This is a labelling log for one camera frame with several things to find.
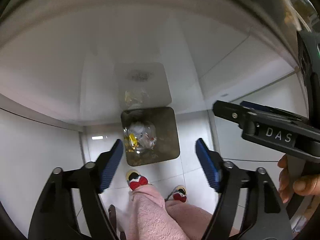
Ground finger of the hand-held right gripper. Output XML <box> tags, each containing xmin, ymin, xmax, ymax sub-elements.
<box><xmin>213</xmin><ymin>101</ymin><xmax>260</xmax><ymax>128</ymax></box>
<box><xmin>240</xmin><ymin>101</ymin><xmax>303</xmax><ymax>120</ymax></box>

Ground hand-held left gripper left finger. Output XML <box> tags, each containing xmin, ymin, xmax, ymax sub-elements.
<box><xmin>27</xmin><ymin>139</ymin><xmax>124</xmax><ymax>240</ymax></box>

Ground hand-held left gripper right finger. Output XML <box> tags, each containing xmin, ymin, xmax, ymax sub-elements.
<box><xmin>195</xmin><ymin>138</ymin><xmax>294</xmax><ymax>240</ymax></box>

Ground dark square trash bin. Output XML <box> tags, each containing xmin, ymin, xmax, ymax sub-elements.
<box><xmin>121</xmin><ymin>107</ymin><xmax>180</xmax><ymax>167</ymax></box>

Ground person's right hand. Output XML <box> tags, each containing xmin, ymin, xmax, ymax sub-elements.
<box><xmin>277</xmin><ymin>154</ymin><xmax>320</xmax><ymax>204</ymax></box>

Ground red bow slipper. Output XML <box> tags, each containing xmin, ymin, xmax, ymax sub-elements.
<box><xmin>165</xmin><ymin>185</ymin><xmax>187</xmax><ymax>202</ymax></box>
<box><xmin>126</xmin><ymin>169</ymin><xmax>150</xmax><ymax>192</ymax></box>

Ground yellow wrapper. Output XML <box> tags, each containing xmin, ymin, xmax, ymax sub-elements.
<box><xmin>128</xmin><ymin>134</ymin><xmax>140</xmax><ymax>151</ymax></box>

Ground clear plastic bag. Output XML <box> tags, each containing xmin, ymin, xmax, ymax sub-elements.
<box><xmin>124</xmin><ymin>120</ymin><xmax>158</xmax><ymax>154</ymax></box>

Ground pink fleece pants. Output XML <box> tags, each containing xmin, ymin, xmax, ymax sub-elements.
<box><xmin>114</xmin><ymin>186</ymin><xmax>238</xmax><ymax>240</ymax></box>

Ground black floor cable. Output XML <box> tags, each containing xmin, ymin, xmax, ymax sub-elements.
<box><xmin>224</xmin><ymin>157</ymin><xmax>279</xmax><ymax>162</ymax></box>

